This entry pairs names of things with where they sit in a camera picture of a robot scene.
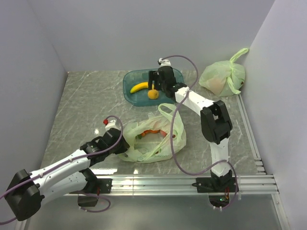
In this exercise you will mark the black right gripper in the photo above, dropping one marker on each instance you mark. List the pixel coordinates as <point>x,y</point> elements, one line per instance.
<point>153,75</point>

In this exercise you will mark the yellow banana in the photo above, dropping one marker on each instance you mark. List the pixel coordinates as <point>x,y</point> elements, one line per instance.
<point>138,87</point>

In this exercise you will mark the yellow lemon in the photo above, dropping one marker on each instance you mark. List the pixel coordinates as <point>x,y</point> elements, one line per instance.
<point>153,94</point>

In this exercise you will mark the green plastic bag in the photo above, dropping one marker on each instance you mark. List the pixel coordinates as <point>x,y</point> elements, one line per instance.
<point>152,147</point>
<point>225,78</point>

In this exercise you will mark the orange fruit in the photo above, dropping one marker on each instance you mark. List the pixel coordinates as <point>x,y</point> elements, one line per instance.
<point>144,133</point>

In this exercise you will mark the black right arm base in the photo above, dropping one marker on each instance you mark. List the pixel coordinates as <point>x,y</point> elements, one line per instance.
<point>218,188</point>

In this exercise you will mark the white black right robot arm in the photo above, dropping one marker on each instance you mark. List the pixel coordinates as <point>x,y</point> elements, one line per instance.
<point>216,124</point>

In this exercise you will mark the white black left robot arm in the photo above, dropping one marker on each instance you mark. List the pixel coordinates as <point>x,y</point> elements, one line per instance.
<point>29,191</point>

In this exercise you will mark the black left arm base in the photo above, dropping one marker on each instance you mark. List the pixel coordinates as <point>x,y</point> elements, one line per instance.
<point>98,187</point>

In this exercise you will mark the tied green plastic bag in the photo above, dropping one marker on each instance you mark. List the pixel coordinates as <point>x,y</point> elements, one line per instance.
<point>225,78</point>

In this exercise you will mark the teal transparent plastic basin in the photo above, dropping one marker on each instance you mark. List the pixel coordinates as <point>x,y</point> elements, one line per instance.
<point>140,98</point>

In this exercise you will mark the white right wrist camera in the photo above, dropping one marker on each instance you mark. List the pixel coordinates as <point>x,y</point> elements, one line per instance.
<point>164,62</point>

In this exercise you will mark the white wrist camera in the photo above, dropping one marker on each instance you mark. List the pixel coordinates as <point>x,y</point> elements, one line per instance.
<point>164,62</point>
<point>109,124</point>

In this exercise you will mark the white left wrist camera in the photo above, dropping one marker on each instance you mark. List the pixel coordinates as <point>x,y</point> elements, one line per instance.
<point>109,124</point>

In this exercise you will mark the aluminium mounting rail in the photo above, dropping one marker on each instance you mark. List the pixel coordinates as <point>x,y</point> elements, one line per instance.
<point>181,185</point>

